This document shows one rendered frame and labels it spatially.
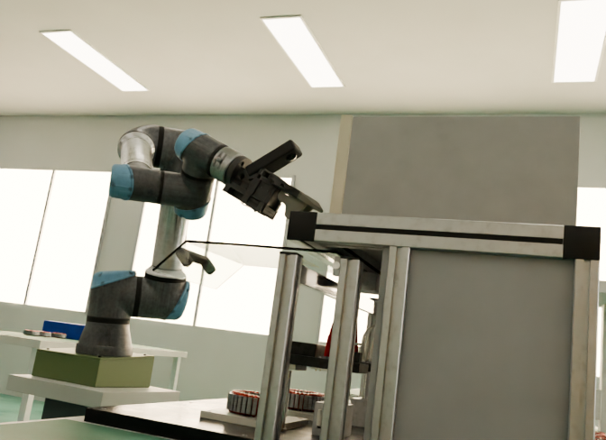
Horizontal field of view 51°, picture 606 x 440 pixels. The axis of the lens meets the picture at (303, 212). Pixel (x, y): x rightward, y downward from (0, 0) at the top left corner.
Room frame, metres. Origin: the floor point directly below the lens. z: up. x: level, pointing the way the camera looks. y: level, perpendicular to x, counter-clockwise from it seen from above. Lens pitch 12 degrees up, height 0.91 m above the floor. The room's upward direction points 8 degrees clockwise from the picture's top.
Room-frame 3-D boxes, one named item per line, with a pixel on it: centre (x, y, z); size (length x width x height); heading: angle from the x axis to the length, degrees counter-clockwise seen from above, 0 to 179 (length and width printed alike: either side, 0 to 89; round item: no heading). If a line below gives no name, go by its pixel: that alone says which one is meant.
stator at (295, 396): (1.43, -0.05, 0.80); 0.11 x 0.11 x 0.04
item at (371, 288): (1.17, -0.14, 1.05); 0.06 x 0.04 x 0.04; 159
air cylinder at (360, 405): (1.38, -0.18, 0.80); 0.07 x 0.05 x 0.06; 159
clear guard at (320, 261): (1.15, 0.05, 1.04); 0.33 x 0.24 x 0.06; 69
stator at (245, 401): (1.20, 0.04, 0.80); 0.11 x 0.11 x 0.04
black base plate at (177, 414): (1.31, -0.02, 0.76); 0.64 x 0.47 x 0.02; 159
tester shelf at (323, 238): (1.20, -0.31, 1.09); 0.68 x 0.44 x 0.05; 159
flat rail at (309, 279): (1.28, -0.10, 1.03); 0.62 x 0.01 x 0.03; 159
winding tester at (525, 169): (1.19, -0.30, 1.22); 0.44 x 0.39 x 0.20; 159
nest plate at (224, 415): (1.20, 0.04, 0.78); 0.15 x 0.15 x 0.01; 69
